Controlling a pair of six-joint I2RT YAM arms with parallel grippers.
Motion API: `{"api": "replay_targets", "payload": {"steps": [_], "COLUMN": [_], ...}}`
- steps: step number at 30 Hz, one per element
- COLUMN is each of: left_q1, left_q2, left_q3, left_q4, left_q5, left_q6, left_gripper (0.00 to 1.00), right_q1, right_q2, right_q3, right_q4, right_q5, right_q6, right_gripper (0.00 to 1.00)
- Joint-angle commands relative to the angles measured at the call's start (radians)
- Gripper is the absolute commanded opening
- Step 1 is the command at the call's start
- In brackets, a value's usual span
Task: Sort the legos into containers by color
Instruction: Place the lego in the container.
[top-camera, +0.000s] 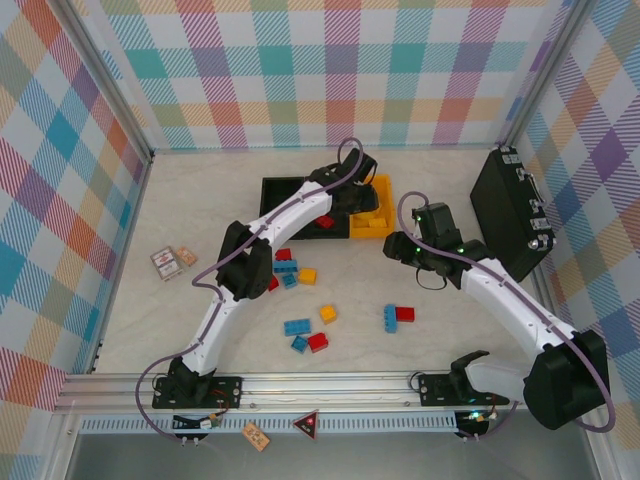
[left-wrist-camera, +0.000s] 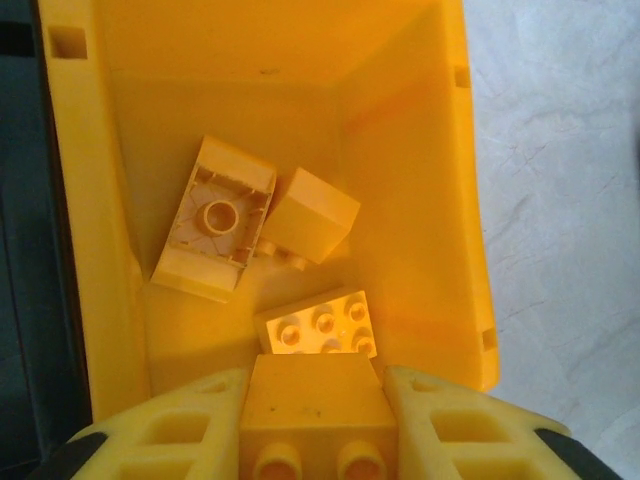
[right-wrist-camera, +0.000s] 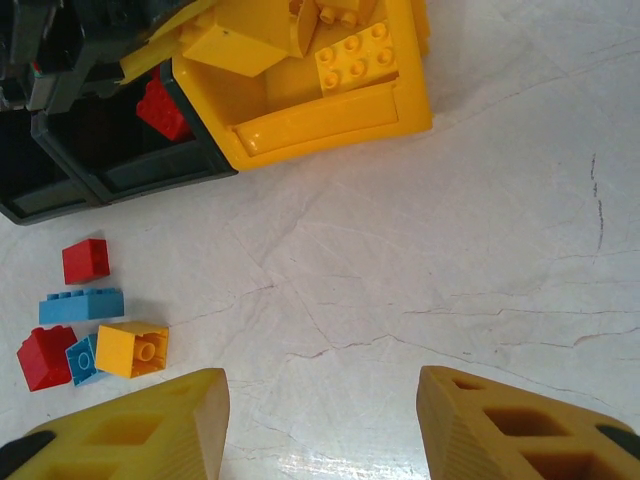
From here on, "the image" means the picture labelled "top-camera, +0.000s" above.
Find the orange printed tag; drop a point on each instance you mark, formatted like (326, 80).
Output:
(256, 434)

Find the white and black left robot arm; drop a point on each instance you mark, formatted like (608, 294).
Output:
(215, 330)

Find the playing card box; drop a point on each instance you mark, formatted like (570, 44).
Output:
(165, 262)

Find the long blue lego brick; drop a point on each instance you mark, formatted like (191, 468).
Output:
(390, 318)
(285, 266)
(298, 327)

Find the long aluminium mounting rail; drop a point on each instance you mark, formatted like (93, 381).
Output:
(325, 390)

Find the small orange card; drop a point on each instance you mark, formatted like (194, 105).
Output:
(186, 255)

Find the aluminium frame post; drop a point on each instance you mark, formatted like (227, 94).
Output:
(545, 75)
(107, 85)

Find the black plastic bin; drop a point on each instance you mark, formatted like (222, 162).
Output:
(339, 227)
(280, 195)

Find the yellow plastic bin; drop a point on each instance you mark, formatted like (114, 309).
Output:
(387, 200)

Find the grey metal shelf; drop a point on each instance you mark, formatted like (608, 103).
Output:
(350, 460)

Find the black hard carrying case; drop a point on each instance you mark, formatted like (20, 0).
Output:
(505, 225)

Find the red triangle sign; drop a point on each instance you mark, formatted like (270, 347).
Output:
(306, 424)

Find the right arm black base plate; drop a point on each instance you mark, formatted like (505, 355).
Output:
(430, 390)

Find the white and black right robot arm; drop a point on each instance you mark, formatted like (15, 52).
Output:
(510, 300)

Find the small blue lego brick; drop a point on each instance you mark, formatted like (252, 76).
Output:
(289, 281)
(299, 344)

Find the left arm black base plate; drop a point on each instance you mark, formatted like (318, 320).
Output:
(227, 392)

